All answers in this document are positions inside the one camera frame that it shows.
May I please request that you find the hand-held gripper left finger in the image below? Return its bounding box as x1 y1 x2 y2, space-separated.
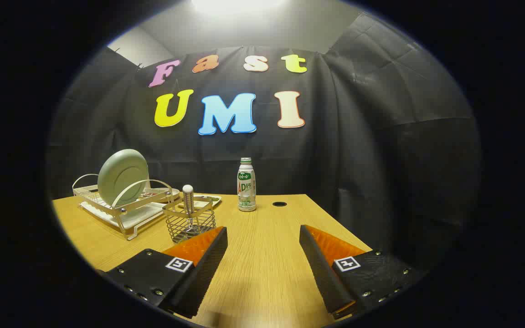
96 225 229 319

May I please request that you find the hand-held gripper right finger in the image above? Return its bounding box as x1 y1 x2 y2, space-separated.
299 224 427 319

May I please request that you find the metal wire basket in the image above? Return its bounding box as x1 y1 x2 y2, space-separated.
162 196 217 244

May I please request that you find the spoon with checked handle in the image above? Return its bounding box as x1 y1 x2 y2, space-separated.
182 184 196 228

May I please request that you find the white wire dish rack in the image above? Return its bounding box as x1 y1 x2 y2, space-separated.
72 173 175 241

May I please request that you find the pale green plate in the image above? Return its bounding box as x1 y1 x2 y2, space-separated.
98 149 149 206

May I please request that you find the white divided tray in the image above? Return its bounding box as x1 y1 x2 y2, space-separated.
178 194 222 209

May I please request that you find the white drip tray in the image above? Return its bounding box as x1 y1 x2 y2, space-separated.
80 200 167 231

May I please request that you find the white drink bottle green label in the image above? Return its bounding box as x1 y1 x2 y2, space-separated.
237 158 257 212

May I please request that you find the black backdrop cloth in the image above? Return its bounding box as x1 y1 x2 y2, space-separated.
46 14 482 274

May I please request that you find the ceiling light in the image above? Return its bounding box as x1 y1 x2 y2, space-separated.
192 0 286 13

